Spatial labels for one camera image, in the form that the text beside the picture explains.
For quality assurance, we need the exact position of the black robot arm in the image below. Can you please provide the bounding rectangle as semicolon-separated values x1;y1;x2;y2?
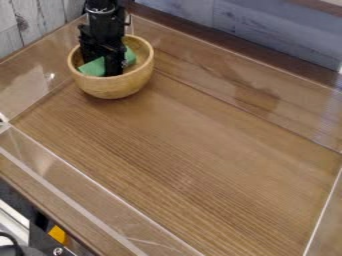
78;0;126;76

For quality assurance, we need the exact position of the black cable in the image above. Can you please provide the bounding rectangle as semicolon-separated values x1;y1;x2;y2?
0;231;24;256

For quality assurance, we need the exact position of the brown wooden bowl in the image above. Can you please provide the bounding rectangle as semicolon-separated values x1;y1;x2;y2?
67;34;155;99

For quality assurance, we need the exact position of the yellow label tag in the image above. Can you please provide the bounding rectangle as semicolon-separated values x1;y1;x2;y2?
48;226;68;245

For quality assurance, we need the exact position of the clear acrylic front wall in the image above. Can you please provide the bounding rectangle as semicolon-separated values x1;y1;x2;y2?
0;121;205;256

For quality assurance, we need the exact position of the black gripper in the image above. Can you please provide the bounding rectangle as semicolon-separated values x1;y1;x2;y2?
79;8;126;76

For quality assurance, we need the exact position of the clear acrylic corner bracket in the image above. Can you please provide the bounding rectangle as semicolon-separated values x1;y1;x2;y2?
126;13;135;35

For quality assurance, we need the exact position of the green rectangular block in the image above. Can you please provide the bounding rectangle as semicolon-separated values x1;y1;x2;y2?
78;47;136;77

